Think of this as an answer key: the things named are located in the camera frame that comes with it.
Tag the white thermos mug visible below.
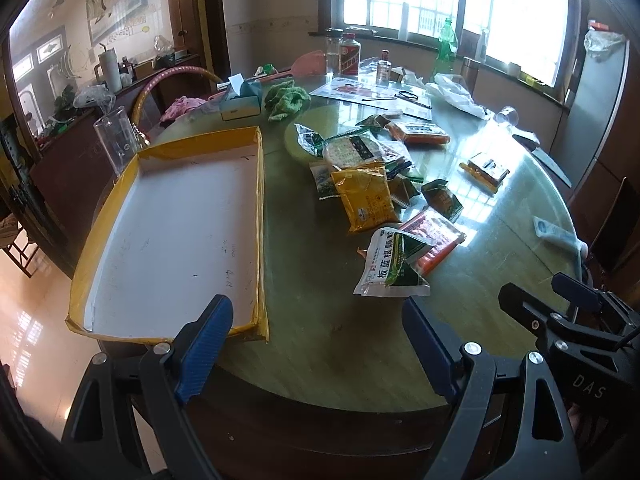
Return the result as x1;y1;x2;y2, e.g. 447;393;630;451
94;44;122;94

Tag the printed poster sheet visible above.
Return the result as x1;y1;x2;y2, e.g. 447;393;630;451
310;77;433;122

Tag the grey refrigerator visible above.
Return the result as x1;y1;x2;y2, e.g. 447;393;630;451
550;30;629;200

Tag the white green snack bag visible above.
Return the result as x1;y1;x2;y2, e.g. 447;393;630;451
354;228;433;298

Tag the small clear liquor bottle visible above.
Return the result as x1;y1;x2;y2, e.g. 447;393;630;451
376;49;392;86

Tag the teal tissue box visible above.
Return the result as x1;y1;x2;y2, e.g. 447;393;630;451
219;74;262;122

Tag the framed wall painting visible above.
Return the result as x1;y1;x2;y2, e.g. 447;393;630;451
86;0;151;47

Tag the pink cloth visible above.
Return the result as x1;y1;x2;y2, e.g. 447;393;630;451
160;96;206;122

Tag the clear glass jar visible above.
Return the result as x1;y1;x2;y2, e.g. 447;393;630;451
326;36;341;77

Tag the pink yellow hula hoop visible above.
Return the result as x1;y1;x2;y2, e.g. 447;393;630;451
130;64;222;148

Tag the yellow cardboard tray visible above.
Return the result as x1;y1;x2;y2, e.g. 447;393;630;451
66;127;269;344

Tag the white plastic bag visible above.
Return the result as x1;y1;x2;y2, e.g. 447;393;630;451
425;73;489;120

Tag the round cracker pack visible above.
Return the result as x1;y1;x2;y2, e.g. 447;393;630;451
322;131;383;170

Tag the yellow snack bag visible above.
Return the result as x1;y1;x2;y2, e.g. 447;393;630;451
331;162;398;233

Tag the orange cracker pack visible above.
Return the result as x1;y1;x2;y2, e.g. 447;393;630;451
400;208;465;278

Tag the orange biscuit package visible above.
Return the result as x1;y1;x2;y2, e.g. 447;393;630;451
385;122;450;145

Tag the dark wood sideboard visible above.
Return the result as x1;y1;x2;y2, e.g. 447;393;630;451
30;55;200;276

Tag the small green snack packet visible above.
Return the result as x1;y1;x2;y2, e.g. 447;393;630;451
421;179;463;223

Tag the pink fly swatter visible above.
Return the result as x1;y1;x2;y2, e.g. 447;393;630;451
250;50;326;81

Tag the yellow boxed snack pack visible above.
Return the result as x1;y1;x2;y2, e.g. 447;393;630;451
459;152;510;194

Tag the green cloth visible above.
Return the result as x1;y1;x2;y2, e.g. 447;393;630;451
264;79;311;122

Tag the white red liquor bottle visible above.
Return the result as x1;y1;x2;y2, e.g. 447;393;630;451
340;32;360;76

